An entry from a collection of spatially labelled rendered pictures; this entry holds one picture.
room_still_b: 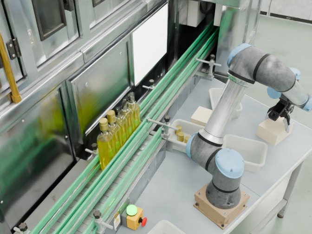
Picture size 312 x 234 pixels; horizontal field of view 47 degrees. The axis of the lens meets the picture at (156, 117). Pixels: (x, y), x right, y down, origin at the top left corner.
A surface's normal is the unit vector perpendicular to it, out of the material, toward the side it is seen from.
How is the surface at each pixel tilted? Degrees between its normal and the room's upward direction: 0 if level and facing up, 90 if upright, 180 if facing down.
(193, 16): 90
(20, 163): 90
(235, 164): 8
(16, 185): 90
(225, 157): 8
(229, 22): 90
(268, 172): 0
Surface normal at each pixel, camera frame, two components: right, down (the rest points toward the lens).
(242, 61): -0.65, -0.03
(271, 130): 0.00, -0.76
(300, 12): -0.45, 0.57
